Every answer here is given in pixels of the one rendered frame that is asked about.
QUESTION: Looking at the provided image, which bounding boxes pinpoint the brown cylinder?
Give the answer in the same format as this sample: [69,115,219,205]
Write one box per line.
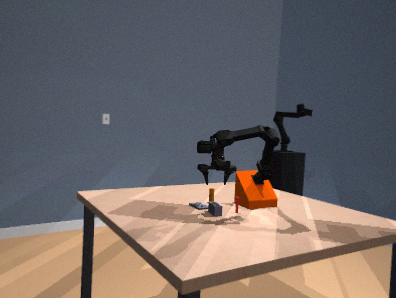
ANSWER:
[209,188,214,202]

